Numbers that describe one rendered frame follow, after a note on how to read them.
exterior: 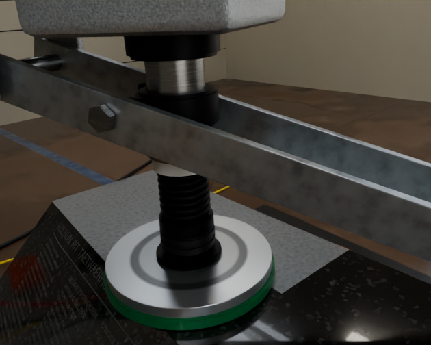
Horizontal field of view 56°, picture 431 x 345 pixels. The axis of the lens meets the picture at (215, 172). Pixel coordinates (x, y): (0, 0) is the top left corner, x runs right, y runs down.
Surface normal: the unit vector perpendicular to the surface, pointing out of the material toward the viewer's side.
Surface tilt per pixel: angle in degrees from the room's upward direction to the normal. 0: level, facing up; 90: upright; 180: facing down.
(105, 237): 0
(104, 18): 90
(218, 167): 90
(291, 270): 0
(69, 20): 90
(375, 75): 90
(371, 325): 0
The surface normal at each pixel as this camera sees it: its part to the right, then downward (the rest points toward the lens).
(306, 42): -0.71, 0.29
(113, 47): 0.71, 0.24
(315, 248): -0.04, -0.93
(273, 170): -0.33, 0.37
